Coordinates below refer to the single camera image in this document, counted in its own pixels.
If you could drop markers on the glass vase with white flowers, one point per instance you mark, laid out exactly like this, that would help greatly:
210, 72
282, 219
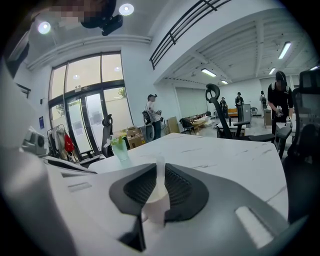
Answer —
120, 150

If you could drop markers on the wicker chair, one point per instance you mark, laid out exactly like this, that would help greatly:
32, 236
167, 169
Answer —
254, 112

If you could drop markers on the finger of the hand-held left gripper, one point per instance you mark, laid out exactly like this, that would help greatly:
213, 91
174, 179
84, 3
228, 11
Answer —
72, 165

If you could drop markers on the low wooden table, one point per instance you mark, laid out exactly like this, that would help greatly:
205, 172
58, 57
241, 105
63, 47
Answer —
198, 123

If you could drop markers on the round ceiling spotlight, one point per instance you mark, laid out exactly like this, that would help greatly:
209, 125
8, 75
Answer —
126, 9
44, 27

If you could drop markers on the black chair behind table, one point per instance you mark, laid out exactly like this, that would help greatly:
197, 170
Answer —
220, 117

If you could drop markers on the black padded office chair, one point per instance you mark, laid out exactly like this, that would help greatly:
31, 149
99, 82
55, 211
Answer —
107, 135

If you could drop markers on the person's head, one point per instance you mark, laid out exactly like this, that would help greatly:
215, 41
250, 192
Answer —
82, 11

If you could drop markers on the wooden board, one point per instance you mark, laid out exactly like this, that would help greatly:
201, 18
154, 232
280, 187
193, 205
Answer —
172, 125

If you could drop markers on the black metal railing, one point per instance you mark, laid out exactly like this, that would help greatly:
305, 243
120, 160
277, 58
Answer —
180, 30

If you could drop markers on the black mesh office chair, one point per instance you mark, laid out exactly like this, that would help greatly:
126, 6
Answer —
303, 150

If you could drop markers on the ceiling tube light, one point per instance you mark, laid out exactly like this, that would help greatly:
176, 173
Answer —
208, 72
284, 50
224, 81
272, 71

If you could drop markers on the small black chair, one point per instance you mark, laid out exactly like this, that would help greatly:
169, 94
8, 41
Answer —
186, 125

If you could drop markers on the white marble table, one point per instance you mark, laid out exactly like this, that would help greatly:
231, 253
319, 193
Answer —
220, 160

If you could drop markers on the red bag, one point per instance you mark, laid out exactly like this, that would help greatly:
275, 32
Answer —
69, 143

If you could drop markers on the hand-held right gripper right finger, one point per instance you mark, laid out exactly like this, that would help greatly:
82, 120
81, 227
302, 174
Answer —
212, 220

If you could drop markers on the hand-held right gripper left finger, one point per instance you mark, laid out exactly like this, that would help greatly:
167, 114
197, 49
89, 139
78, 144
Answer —
100, 205

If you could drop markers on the person's white shirt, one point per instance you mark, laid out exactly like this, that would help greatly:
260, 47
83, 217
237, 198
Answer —
15, 112

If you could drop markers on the black head-mounted camera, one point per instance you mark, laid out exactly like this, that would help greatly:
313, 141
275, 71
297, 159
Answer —
112, 25

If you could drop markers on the coat rack with clothes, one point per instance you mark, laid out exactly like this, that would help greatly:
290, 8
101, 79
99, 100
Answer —
58, 142

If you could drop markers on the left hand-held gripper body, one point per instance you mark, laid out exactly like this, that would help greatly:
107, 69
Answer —
35, 143

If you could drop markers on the black framed grey panel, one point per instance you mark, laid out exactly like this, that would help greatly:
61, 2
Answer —
245, 115

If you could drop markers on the blue wall poster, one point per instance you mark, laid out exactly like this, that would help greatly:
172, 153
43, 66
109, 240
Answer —
41, 122

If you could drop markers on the grey floor appliance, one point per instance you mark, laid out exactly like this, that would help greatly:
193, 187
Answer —
149, 132

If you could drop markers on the translucent plastic cup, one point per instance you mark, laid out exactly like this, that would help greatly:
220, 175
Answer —
155, 212

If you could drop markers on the orange sofa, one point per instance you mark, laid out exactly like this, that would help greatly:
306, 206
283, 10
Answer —
232, 111

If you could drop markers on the white desk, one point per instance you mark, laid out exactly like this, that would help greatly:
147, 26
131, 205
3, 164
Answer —
235, 126

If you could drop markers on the black framed glass door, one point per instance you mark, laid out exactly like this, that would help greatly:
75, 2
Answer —
87, 105

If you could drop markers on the cardboard box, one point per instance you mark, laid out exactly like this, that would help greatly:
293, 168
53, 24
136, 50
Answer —
135, 138

